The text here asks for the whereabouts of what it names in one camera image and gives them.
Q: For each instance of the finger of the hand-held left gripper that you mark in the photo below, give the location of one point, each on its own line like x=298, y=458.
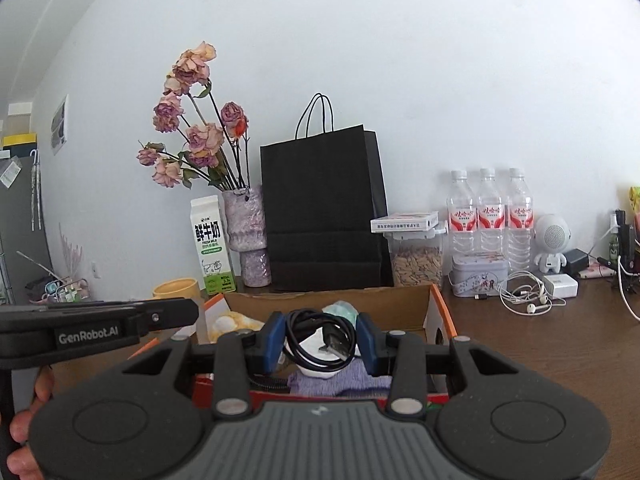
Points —
x=170, y=312

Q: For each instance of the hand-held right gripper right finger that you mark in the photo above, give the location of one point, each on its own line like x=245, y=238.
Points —
x=368, y=345

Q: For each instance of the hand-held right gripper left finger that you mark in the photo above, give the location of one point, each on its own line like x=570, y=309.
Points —
x=272, y=345

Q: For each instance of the white tissue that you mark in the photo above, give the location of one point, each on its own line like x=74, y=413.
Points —
x=312, y=344

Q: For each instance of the red cardboard box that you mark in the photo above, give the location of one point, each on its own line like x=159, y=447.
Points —
x=380, y=305

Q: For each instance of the person's left hand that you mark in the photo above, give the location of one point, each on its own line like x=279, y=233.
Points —
x=22, y=425

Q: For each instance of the yellow mug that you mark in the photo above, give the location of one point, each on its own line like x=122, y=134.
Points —
x=175, y=289

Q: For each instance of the purple knit pouch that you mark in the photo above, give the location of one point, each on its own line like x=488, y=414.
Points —
x=345, y=384

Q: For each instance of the green crumpled plastic bag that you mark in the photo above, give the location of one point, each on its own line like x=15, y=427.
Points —
x=340, y=309

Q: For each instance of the yellow white plush toy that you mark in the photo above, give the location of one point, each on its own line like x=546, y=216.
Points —
x=230, y=322

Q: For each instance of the white green milk carton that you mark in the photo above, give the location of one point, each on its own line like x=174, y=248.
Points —
x=212, y=245

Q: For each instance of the pale pink feather stalks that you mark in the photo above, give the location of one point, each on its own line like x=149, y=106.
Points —
x=70, y=255

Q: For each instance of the clear seed container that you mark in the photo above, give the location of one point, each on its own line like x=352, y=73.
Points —
x=417, y=265

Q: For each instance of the purple speckled vase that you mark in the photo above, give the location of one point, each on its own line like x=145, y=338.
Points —
x=245, y=220

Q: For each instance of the printed tin box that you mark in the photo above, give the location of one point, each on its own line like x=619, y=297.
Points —
x=477, y=277

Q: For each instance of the flat white box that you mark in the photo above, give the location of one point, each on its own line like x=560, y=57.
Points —
x=405, y=221

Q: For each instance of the grey cabinet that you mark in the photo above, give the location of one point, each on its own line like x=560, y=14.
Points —
x=20, y=220

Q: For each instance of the black paper bag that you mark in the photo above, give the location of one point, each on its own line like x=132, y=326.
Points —
x=320, y=200

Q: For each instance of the clear water bottle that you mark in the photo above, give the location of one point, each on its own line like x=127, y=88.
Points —
x=490, y=220
x=462, y=220
x=519, y=220

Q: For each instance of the white earphones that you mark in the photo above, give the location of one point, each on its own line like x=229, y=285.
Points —
x=531, y=306

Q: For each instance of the dried pink rose bouquet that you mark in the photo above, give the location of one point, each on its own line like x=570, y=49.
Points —
x=202, y=137

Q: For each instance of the white charger block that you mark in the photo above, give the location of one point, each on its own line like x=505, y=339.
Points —
x=560, y=285

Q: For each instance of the yellow black box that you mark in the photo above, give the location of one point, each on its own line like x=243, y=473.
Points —
x=20, y=141

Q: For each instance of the white robot speaker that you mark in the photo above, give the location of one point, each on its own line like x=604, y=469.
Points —
x=552, y=235

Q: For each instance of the black power adapter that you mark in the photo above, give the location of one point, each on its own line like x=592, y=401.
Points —
x=577, y=261

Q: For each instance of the pink floral case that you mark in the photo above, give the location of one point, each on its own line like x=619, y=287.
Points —
x=597, y=271

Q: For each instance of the small green bottle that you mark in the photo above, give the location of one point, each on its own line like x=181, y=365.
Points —
x=613, y=247

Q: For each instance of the black upright stand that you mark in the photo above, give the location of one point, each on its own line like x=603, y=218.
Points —
x=625, y=240

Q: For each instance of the yellow pink snack bag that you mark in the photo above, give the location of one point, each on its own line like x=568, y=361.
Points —
x=635, y=200

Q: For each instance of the white wall socket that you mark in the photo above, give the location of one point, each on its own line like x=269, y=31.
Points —
x=95, y=270

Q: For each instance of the wall paper notice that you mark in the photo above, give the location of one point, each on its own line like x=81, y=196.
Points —
x=59, y=125

